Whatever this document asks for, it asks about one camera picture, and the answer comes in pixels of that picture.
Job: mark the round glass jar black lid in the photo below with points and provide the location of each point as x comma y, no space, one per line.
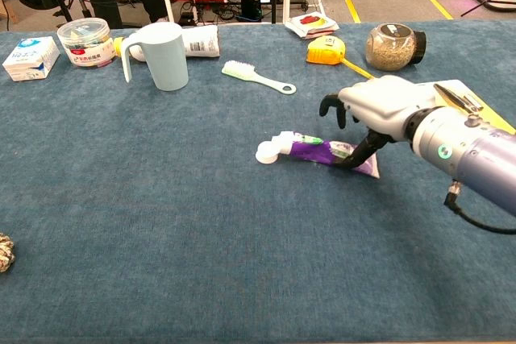
389,50

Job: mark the clear plastic candy jar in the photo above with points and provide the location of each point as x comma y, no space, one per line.
86,44

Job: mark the white bottle yellow cap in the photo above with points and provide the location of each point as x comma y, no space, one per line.
201,42

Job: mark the white snack packet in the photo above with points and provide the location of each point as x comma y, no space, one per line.
312,23

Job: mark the razor in yellow blister pack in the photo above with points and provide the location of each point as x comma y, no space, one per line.
495,117

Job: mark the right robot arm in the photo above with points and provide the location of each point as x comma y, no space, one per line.
475,150

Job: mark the yellow tape measure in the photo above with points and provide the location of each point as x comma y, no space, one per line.
324,52

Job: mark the purple toothpaste tube white cap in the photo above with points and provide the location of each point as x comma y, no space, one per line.
306,150

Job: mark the white blue milk carton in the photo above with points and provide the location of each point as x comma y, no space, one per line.
30,58

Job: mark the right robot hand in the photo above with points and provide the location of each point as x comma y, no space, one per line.
383,98

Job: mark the blue carpet table mat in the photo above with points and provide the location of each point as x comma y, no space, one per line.
161,199

